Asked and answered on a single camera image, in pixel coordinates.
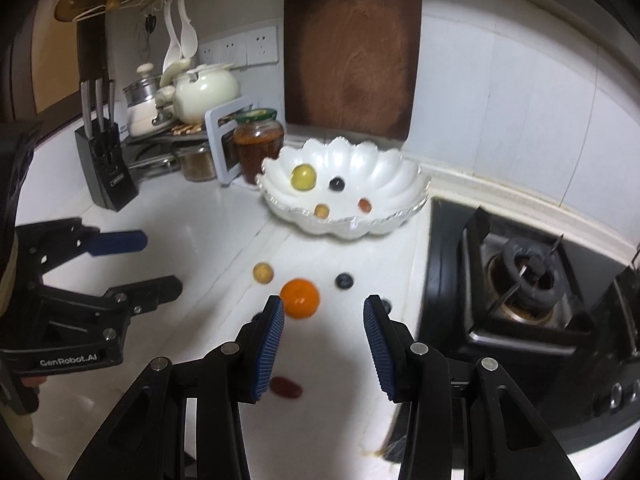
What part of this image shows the black burner grate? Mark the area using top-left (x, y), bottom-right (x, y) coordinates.
top-left (460, 205), bottom-right (621, 356)

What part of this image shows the yellow-green round fruit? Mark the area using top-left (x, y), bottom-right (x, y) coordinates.
top-left (291, 163), bottom-right (317, 193)

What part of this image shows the black knife block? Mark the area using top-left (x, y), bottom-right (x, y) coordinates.
top-left (74, 120), bottom-right (139, 212)

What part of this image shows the white plastic frame stand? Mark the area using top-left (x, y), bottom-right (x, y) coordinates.
top-left (205, 101), bottom-right (261, 183)

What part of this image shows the orange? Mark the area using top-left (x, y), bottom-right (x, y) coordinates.
top-left (279, 278), bottom-right (321, 320)

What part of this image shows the brown wooden frame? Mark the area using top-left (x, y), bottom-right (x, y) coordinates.
top-left (10, 0), bottom-right (108, 121)

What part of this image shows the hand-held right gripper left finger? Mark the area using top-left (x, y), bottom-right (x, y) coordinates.
top-left (65, 294), bottom-right (286, 480)

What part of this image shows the white plastic spoon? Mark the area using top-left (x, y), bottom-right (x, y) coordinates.
top-left (177, 0), bottom-right (200, 59)
top-left (162, 2), bottom-right (184, 77)

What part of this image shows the glass jar of red sauce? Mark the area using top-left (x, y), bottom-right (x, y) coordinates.
top-left (233, 108), bottom-right (286, 186)

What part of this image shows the cream ceramic pot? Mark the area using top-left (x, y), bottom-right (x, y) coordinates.
top-left (157, 63), bottom-right (241, 124)

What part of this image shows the brown wooden cutting board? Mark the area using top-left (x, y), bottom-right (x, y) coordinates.
top-left (284, 0), bottom-right (423, 142)

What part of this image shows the steel pot with glass lid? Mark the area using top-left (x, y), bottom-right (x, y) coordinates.
top-left (123, 62), bottom-right (166, 107)

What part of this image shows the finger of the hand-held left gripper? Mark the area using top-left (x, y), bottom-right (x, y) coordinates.
top-left (15, 216), bottom-right (149, 282)
top-left (37, 274), bottom-right (184, 342)

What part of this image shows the glass jar with brown contents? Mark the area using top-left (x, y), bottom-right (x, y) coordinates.
top-left (175, 142), bottom-right (217, 182)

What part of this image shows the white scalloped bowl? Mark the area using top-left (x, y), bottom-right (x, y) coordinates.
top-left (256, 137), bottom-right (432, 237)

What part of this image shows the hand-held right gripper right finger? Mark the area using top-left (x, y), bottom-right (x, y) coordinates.
top-left (363, 294), bottom-right (573, 480)

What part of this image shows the black glass cooktop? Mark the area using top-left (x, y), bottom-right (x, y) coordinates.
top-left (382, 195), bottom-right (640, 466)

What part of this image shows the steel pan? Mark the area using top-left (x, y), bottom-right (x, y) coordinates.
top-left (129, 155), bottom-right (181, 173)

